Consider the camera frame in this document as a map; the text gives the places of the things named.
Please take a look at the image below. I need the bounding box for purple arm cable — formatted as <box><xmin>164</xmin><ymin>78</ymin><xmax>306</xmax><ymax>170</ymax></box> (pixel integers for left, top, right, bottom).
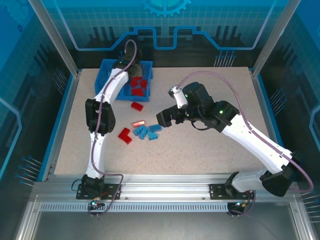
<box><xmin>87</xmin><ymin>39</ymin><xmax>138</xmax><ymax>218</ymax></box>
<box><xmin>177</xmin><ymin>70</ymin><xmax>315</xmax><ymax>219</ymax></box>

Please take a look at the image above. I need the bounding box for aluminium mounting rail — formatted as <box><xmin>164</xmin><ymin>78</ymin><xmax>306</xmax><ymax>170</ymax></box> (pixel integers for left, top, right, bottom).
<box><xmin>32</xmin><ymin>173</ymin><xmax>302</xmax><ymax>201</ymax></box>

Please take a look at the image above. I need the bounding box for grey metal bottom panel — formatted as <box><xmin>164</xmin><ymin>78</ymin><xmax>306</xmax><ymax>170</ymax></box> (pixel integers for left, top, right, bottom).
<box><xmin>13</xmin><ymin>194</ymin><xmax>318</xmax><ymax>240</ymax></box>

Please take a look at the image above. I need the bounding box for small lit circuit board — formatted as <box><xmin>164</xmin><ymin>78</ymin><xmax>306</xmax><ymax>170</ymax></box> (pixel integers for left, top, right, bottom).
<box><xmin>228</xmin><ymin>199</ymin><xmax>251</xmax><ymax>211</ymax></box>
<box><xmin>87</xmin><ymin>197</ymin><xmax>106</xmax><ymax>211</ymax></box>

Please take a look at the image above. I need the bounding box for slotted grey cable duct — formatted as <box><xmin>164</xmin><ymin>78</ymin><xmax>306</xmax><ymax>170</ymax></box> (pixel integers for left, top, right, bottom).
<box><xmin>39</xmin><ymin>202</ymin><xmax>230</xmax><ymax>213</ymax></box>

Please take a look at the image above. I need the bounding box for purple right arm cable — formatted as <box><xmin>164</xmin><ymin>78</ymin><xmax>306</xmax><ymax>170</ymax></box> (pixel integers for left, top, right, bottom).
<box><xmin>177</xmin><ymin>70</ymin><xmax>315</xmax><ymax>219</ymax></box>

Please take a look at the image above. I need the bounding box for aluminium side frame rail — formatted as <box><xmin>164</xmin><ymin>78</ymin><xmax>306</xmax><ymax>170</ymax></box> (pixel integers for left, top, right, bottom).
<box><xmin>41</xmin><ymin>69</ymin><xmax>82</xmax><ymax>182</ymax></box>
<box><xmin>249</xmin><ymin>67</ymin><xmax>297</xmax><ymax>183</ymax></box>

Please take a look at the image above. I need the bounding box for red L-shaped lego brick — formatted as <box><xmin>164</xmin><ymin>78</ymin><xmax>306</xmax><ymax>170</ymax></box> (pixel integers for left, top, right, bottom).
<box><xmin>117</xmin><ymin>127</ymin><xmax>133</xmax><ymax>145</ymax></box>

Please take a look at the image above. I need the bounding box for blue plastic bin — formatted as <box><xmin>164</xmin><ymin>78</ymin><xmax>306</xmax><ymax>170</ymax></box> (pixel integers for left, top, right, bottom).
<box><xmin>116</xmin><ymin>60</ymin><xmax>154</xmax><ymax>103</ymax></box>
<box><xmin>94</xmin><ymin>59</ymin><xmax>126</xmax><ymax>100</ymax></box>

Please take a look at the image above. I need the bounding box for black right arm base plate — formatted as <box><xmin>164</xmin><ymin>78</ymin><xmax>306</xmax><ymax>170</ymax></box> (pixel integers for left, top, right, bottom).
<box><xmin>209</xmin><ymin>183</ymin><xmax>255</xmax><ymax>200</ymax></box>

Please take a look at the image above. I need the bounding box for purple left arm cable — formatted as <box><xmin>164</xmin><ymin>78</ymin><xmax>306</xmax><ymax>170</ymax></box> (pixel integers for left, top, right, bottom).
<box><xmin>87</xmin><ymin>39</ymin><xmax>138</xmax><ymax>218</ymax></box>

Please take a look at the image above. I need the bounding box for aluminium frame post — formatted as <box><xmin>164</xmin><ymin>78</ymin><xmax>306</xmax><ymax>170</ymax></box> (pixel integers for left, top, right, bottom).
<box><xmin>251</xmin><ymin>0</ymin><xmax>302</xmax><ymax>78</ymax></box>
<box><xmin>27</xmin><ymin>0</ymin><xmax>82</xmax><ymax>77</ymax></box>

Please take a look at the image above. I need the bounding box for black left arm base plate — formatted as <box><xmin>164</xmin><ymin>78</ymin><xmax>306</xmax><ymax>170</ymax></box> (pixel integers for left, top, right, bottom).
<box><xmin>76</xmin><ymin>183</ymin><xmax>123</xmax><ymax>200</ymax></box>

